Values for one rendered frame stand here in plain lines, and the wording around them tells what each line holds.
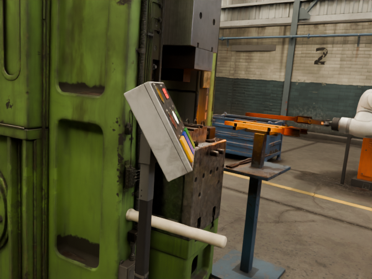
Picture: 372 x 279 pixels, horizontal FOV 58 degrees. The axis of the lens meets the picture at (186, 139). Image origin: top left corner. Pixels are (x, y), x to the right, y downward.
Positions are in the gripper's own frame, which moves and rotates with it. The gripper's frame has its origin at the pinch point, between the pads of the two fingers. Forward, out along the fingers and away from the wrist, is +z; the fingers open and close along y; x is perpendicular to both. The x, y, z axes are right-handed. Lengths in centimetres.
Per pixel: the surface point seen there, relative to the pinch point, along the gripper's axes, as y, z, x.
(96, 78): -109, 59, 14
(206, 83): -40, 47, 16
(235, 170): -32, 26, -32
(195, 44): -79, 29, 33
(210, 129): -54, 32, -8
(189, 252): -80, 22, -64
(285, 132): -24.3, 2.1, -6.1
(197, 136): -70, 30, -9
